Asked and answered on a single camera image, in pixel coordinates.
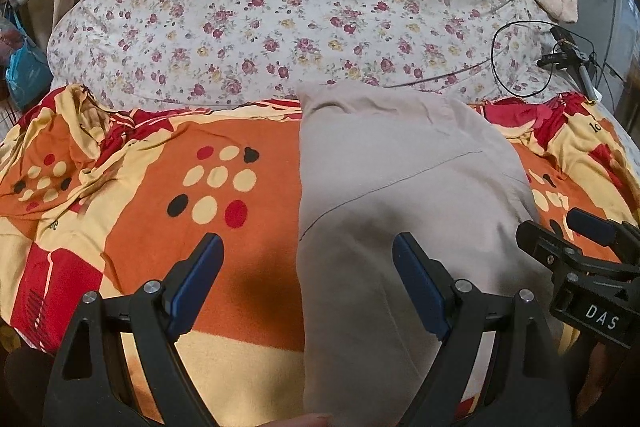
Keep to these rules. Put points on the orange red printed bed sheet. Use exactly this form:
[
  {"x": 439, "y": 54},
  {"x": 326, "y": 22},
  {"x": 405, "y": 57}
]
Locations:
[{"x": 150, "y": 227}]

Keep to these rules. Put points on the white floral quilt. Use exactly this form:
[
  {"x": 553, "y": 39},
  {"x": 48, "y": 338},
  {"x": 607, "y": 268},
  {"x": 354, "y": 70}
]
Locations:
[{"x": 300, "y": 7}]

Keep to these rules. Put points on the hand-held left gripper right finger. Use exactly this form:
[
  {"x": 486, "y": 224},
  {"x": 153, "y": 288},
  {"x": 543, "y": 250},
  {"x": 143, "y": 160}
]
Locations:
[{"x": 420, "y": 287}]

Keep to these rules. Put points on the blue plastic bag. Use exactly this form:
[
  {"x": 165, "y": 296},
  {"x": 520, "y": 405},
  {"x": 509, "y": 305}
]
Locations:
[{"x": 25, "y": 72}]

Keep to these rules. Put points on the grey garment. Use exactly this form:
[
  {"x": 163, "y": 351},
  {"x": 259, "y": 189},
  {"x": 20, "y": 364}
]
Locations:
[{"x": 400, "y": 187}]

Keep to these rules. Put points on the grey cabinet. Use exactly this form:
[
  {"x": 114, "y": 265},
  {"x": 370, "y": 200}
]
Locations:
[{"x": 620, "y": 27}]

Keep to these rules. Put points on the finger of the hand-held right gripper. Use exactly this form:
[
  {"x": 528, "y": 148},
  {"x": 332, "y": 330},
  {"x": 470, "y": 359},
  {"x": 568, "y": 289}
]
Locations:
[
  {"x": 592, "y": 227},
  {"x": 542, "y": 242}
]

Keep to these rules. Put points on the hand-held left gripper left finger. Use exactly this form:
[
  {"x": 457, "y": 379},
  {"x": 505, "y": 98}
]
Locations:
[{"x": 197, "y": 287}]

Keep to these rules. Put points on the small black tripod stand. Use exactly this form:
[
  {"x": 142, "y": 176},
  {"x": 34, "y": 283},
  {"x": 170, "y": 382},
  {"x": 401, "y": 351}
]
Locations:
[{"x": 567, "y": 54}]

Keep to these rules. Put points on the person's right forearm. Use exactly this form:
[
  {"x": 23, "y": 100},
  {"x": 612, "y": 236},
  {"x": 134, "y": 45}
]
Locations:
[{"x": 597, "y": 377}]

